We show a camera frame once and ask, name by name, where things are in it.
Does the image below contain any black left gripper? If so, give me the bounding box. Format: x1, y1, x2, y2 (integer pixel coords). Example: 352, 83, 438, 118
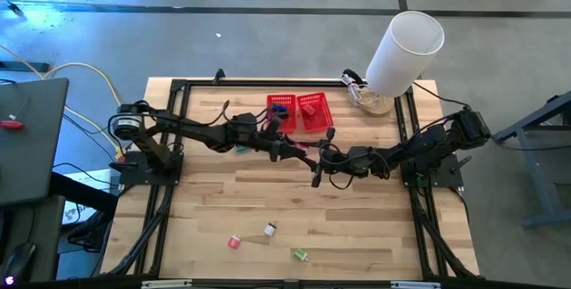
255, 132, 321, 171

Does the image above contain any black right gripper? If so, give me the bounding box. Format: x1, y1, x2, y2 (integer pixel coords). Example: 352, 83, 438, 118
306, 139, 366, 189

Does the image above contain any red plastic basket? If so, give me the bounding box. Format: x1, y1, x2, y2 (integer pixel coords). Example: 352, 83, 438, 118
266, 94, 298, 135
296, 92, 335, 134

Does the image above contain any white shade table lamp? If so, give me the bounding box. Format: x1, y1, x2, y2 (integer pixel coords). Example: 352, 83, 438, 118
358, 10, 446, 119

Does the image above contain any white paper sheet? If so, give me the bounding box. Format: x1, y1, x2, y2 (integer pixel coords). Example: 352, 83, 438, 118
62, 169, 112, 227

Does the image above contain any black floor bar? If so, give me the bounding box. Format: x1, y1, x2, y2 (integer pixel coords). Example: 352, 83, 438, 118
0, 61, 49, 74

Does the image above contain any black computer mouse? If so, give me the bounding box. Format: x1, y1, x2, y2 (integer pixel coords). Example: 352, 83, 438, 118
0, 242, 37, 277

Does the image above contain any black aluminium table frame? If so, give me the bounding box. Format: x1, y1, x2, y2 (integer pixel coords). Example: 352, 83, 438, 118
101, 78, 482, 281

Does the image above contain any white lamp cable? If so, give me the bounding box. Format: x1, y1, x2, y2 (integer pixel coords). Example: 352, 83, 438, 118
342, 69, 372, 108

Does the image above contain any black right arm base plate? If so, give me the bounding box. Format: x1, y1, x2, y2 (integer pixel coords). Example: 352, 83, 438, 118
402, 153, 466, 189

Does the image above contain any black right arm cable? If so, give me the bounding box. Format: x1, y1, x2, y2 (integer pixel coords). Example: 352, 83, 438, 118
412, 79, 469, 111

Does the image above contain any silver table bracket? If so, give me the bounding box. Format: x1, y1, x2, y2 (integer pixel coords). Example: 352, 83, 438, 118
141, 279, 193, 289
390, 281, 442, 289

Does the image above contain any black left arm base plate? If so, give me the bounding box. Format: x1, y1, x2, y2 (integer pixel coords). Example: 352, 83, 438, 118
116, 150, 184, 187

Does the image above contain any yellow cable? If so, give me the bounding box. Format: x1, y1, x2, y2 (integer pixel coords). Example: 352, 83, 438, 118
0, 43, 127, 160
43, 62, 124, 105

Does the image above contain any blue-grey desk frame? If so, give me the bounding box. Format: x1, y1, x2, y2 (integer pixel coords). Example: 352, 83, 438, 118
492, 90, 571, 231

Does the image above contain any black cable bundle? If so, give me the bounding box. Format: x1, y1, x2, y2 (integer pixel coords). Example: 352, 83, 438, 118
66, 211, 112, 254

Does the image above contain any red handled screwdriver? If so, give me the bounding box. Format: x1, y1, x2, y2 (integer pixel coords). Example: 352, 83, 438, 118
0, 96, 32, 131

